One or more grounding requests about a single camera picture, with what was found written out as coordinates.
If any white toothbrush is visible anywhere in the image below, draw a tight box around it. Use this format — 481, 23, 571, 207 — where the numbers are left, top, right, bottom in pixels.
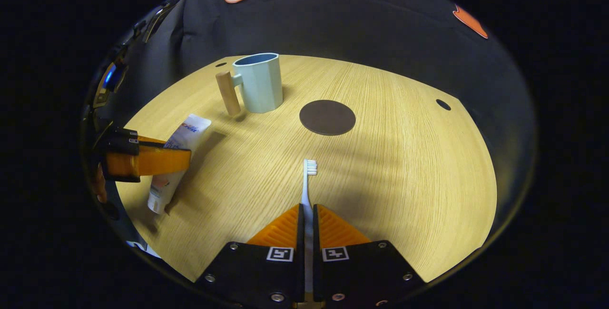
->
301, 159, 318, 295

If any black backdrop cloth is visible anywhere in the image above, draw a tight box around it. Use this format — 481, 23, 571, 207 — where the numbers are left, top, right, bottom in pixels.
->
86, 0, 538, 233

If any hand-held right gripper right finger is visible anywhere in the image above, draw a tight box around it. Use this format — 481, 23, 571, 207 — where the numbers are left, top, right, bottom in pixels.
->
312, 203, 426, 307

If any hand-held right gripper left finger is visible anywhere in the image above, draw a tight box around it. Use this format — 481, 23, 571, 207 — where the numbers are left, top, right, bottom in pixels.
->
195, 203, 306, 307

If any light blue cup wooden handle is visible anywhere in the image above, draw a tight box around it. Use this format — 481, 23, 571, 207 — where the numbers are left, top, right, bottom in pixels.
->
215, 53, 284, 117

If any round dark brown coaster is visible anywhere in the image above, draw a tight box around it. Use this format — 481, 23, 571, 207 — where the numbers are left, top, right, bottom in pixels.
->
299, 100, 356, 136

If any white toothpaste tube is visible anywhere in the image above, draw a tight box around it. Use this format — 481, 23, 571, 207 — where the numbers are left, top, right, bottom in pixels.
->
147, 114, 212, 214

